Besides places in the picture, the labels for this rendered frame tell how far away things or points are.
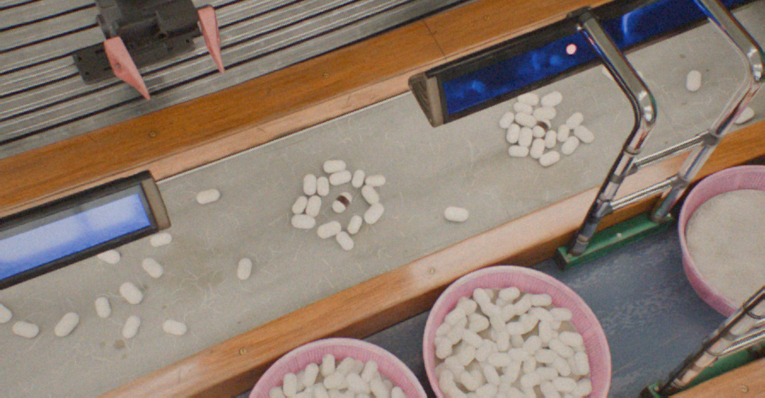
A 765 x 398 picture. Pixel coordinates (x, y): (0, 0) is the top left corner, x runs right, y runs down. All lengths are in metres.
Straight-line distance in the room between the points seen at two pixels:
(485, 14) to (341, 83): 0.30
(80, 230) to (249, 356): 0.36
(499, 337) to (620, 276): 0.26
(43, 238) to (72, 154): 0.45
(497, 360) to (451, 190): 0.29
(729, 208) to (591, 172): 0.21
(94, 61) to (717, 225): 1.09
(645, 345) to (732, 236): 0.22
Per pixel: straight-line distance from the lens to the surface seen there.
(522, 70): 1.21
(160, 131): 1.53
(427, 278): 1.38
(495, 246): 1.42
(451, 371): 1.37
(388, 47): 1.61
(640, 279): 1.56
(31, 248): 1.10
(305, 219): 1.43
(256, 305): 1.39
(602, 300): 1.52
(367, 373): 1.35
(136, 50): 1.25
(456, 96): 1.17
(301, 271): 1.41
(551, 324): 1.43
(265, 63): 1.70
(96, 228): 1.10
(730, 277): 1.54
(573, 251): 1.49
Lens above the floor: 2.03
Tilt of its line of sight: 60 degrees down
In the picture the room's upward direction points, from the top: 5 degrees clockwise
